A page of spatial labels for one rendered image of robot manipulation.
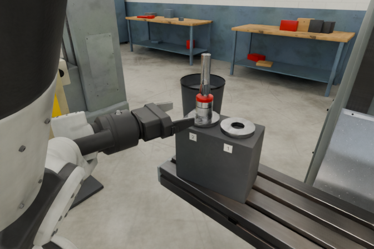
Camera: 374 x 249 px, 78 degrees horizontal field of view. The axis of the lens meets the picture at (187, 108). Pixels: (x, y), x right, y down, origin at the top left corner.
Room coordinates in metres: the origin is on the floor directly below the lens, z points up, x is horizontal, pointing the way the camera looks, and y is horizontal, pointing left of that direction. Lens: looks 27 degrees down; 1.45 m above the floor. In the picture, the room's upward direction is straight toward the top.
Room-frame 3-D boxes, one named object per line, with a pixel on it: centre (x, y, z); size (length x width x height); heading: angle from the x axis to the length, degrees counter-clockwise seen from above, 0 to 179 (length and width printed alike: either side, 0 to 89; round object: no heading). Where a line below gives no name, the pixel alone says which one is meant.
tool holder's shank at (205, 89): (0.57, -0.05, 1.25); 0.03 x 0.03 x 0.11
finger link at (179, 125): (0.47, 0.01, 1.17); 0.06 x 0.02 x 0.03; 123
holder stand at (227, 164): (0.55, -0.09, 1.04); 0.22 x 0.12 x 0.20; 59
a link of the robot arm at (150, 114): (0.47, 0.11, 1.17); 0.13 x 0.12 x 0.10; 33
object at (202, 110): (0.57, -0.05, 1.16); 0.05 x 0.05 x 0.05
